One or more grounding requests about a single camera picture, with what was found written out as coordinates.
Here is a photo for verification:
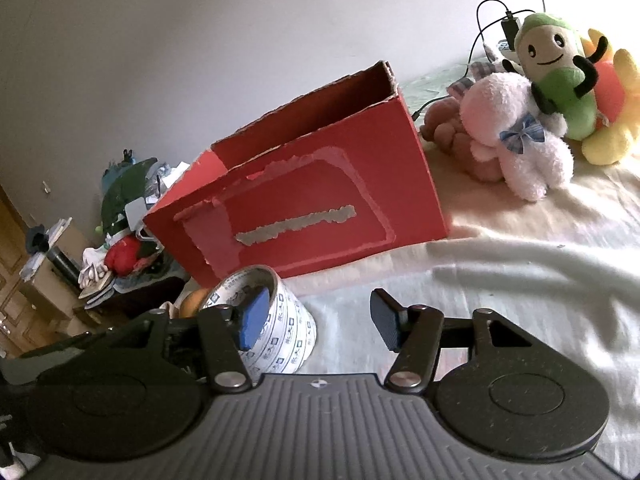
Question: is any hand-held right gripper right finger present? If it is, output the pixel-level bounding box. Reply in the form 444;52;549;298
370;287;533;396

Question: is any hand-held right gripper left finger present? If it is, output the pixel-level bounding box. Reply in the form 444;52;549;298
107;287;273;393

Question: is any white printed tape roll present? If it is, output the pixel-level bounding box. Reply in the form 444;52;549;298
197;265;318;376

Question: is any red cardboard box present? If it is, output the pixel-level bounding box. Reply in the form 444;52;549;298
142;60;451;288

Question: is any orange fruit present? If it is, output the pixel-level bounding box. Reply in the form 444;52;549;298
180;287;208;318

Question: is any red plush toy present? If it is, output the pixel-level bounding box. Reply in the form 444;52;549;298
105;237;161;276

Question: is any cream fleece blanket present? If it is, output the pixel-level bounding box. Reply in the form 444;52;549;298
285;145;640;461

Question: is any white cloth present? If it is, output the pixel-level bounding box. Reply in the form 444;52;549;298
77;247;113;286

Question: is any dark green plush toy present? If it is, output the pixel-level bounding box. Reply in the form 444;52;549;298
100;157;158;233

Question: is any black flask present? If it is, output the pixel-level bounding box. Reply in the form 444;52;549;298
47;246;81;286

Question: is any brown plush toy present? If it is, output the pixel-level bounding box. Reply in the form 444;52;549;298
420;95;506;183

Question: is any wooden cabinet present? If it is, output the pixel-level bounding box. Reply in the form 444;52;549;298
0;185;91;356

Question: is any pale green bed mat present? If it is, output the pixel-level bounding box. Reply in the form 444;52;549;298
400;62;481;116

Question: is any pink plush bunny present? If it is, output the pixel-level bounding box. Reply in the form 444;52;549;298
459;72;576;202

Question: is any plaid cloth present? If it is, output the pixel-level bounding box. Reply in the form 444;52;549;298
447;60;501;101

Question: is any green plush doll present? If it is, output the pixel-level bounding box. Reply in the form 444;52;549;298
501;12;608;141

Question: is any white power strip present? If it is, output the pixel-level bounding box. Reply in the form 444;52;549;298
482;40;518;63

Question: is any black charger plug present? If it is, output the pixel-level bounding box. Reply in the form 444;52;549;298
501;11;523;42

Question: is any yellow sunflower plush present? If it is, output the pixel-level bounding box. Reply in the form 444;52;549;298
580;27;640;166

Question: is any black charger cable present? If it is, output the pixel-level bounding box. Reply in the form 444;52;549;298
411;0;536;122

